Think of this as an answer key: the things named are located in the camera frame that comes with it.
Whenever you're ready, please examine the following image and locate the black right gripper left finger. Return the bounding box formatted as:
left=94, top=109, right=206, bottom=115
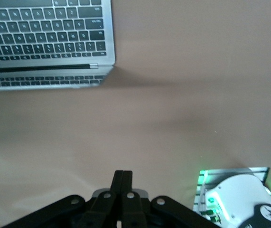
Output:
left=0, top=170, right=124, bottom=228

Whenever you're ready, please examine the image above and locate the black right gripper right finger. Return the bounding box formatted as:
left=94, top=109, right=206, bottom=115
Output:
left=121, top=171, right=221, bottom=228

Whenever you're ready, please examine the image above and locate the silver grey laptop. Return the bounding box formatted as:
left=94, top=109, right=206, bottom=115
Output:
left=0, top=0, right=116, bottom=92

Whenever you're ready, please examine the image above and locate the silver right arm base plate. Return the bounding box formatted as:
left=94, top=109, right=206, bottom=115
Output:
left=193, top=167, right=271, bottom=226

